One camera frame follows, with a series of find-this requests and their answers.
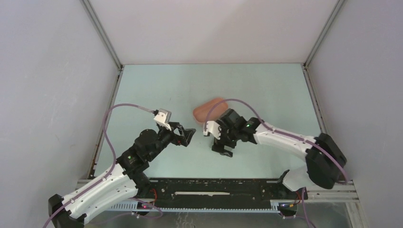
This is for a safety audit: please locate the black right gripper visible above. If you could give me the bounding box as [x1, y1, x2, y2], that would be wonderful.
[211, 120, 240, 157]

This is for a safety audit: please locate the left controller board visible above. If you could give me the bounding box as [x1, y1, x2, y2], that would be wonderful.
[136, 202, 154, 210]

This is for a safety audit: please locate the controller board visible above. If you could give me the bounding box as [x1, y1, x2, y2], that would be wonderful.
[136, 202, 154, 210]
[278, 203, 297, 210]

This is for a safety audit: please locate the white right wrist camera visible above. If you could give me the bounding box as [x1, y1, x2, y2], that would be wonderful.
[203, 121, 221, 140]

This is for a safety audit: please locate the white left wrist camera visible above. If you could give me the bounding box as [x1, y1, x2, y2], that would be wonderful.
[154, 109, 172, 131]

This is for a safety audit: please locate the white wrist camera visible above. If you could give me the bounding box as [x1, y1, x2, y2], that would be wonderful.
[154, 109, 172, 131]
[203, 121, 221, 140]

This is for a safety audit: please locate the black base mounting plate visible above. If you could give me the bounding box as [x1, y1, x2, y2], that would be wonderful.
[137, 178, 308, 210]

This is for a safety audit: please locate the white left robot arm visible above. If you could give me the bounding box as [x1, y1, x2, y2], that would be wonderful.
[48, 122, 196, 228]

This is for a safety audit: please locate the pink oval tray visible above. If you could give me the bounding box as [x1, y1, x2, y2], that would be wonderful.
[192, 97, 229, 125]

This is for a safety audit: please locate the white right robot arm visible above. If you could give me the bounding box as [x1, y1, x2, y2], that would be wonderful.
[203, 109, 347, 199]

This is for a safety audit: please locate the right controller board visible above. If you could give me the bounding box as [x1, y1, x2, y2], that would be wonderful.
[278, 203, 297, 210]

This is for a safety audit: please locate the aluminium frame rail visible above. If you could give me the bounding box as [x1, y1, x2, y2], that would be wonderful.
[90, 178, 367, 228]

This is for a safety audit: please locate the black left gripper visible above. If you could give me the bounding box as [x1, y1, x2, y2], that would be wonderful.
[148, 122, 195, 161]

